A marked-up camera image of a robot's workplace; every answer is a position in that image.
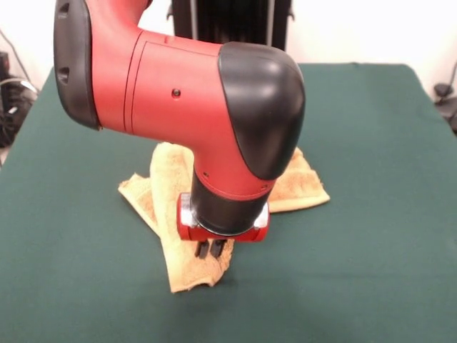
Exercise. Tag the yellow terry towel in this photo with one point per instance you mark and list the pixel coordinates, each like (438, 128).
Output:
(168, 200)

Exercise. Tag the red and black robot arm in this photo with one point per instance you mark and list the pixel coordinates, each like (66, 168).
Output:
(178, 100)

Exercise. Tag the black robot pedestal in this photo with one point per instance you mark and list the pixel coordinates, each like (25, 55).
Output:
(232, 21)

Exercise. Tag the black clamp stand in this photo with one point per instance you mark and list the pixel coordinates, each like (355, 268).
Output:
(442, 89)

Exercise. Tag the dark green table cloth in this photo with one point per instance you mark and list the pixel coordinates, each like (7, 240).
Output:
(357, 214)

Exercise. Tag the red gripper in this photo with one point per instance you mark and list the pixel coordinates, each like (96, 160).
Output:
(228, 236)

